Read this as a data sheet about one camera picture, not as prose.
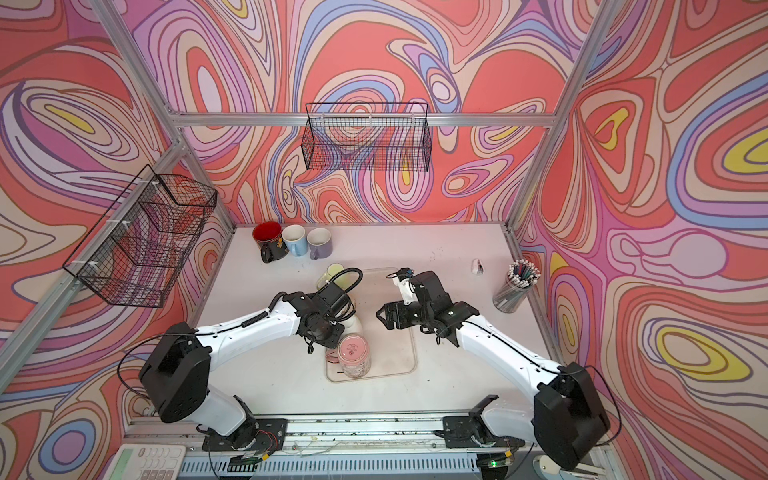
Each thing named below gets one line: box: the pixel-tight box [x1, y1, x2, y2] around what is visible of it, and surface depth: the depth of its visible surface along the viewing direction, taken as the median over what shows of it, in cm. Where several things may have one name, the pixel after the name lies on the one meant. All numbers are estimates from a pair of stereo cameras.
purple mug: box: [307, 227, 333, 261], surface depth 108 cm
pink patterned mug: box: [325, 333, 371, 379], surface depth 78 cm
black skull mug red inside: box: [252, 221, 290, 263], surface depth 106 cm
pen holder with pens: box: [493, 259, 541, 314], surface depth 88 cm
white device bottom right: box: [532, 455, 606, 480], surface depth 68 cm
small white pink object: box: [471, 258, 485, 276], surface depth 106 cm
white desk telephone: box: [103, 443, 187, 480], surface depth 70 cm
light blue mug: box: [282, 224, 308, 257], surface depth 107 cm
